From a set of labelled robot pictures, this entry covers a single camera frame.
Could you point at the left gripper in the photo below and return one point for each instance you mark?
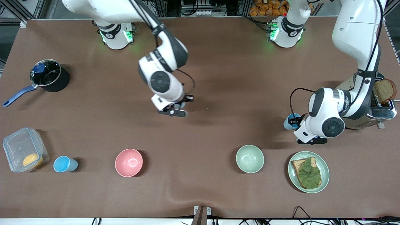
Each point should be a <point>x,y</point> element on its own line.
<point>297,124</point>

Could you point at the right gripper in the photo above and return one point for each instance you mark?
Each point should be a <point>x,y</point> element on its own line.
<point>184,100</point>

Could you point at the blue plastic cup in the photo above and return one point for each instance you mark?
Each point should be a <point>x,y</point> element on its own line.
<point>64,164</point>
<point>180,106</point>
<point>286,123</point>

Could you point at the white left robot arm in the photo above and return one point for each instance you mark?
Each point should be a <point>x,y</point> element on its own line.
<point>353,31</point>

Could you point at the toast slice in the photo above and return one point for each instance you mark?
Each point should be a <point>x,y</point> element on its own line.
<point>297,165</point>

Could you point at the brown table cover mat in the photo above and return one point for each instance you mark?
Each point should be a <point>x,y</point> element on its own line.
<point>234,78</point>

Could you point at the green lettuce leaf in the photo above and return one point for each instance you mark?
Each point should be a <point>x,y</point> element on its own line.
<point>309,175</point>

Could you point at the pale green plate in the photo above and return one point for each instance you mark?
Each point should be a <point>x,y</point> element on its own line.
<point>325,168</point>

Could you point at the pale green bowl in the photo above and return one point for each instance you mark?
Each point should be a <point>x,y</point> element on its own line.
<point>250,158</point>

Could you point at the white power strip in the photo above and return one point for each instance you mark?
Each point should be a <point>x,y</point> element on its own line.
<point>201,12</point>

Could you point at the silver beige toaster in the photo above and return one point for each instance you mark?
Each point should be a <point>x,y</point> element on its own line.
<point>382,114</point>

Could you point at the pink bowl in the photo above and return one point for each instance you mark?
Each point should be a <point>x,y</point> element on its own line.
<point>128,163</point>

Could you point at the brown bread slice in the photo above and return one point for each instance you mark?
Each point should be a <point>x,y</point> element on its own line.
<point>384,90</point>

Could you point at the bag of bread rolls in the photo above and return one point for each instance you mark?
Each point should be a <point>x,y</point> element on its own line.
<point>265,9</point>

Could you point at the metal table clamp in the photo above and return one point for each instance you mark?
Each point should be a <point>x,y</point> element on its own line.
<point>201,215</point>

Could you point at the glass lid with blue knob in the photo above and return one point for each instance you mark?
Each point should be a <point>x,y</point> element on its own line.
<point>48,75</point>

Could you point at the yellow round fruit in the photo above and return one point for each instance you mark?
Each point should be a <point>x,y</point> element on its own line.
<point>32,160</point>

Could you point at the clear plastic food container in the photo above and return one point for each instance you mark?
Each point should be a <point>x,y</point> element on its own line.
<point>18,147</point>

